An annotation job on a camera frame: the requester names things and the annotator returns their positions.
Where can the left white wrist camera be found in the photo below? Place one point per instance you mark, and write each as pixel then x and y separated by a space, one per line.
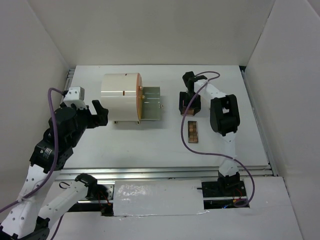
pixel 75 96

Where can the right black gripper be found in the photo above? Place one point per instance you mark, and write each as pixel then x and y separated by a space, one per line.
pixel 182 99

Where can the white taped cover plate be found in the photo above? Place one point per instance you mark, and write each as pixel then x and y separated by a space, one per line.
pixel 158 198

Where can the cream round drawer cabinet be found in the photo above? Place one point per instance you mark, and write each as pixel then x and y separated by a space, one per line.
pixel 118 95

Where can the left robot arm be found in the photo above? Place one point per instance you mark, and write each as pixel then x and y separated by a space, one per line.
pixel 29 218

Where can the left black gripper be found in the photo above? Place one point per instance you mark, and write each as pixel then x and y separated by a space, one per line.
pixel 102 112

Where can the aluminium front rail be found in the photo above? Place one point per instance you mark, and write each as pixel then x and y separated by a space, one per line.
pixel 112 174

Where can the left aluminium side rail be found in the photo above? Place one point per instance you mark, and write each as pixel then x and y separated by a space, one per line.
pixel 69 79

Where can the long brown eyeshadow palette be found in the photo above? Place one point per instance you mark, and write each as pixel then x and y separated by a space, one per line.
pixel 192 130

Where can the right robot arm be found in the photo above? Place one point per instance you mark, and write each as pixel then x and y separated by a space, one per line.
pixel 224 119

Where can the pink square eyeshadow palette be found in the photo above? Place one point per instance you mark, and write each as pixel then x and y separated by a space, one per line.
pixel 187 111

